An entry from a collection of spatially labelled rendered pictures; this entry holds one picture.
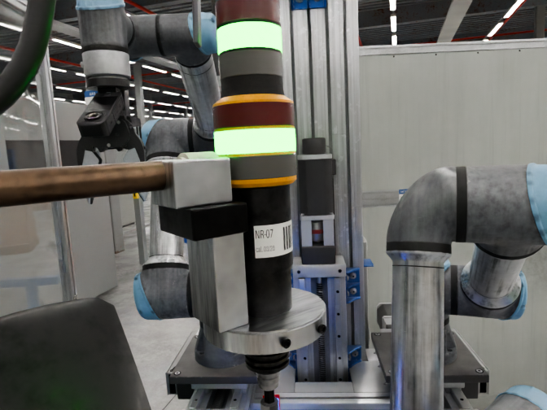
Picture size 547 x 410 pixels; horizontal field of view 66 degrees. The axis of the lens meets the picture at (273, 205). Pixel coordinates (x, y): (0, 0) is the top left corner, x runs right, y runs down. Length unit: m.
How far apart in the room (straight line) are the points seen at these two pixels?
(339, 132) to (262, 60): 0.93
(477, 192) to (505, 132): 1.70
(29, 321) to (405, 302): 0.49
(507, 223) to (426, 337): 0.19
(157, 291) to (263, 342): 0.85
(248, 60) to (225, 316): 0.13
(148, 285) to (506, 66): 1.90
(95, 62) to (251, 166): 0.59
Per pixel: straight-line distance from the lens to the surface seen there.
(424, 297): 0.66
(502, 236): 0.67
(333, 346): 1.19
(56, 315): 0.36
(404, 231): 0.66
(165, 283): 1.06
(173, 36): 0.86
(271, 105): 0.21
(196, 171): 0.20
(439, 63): 2.22
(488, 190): 0.65
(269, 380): 0.26
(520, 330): 2.60
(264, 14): 0.23
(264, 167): 0.21
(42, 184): 0.19
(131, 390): 0.34
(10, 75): 0.19
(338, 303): 1.12
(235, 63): 0.22
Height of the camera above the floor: 1.55
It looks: 8 degrees down
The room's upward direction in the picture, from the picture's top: 3 degrees counter-clockwise
